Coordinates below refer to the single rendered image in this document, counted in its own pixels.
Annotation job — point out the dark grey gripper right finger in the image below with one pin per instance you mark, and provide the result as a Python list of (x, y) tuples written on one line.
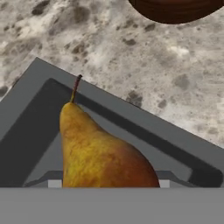
[(169, 179)]

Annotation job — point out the yellow-brown pear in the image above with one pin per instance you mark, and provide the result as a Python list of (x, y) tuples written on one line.
[(99, 157)]

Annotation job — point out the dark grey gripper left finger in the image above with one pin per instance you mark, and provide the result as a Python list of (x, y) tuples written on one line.
[(49, 180)]

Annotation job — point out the grey sink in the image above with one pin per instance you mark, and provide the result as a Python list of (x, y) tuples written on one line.
[(32, 122)]

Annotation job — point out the dark brown wooden bowl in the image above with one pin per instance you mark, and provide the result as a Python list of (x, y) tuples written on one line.
[(175, 10)]

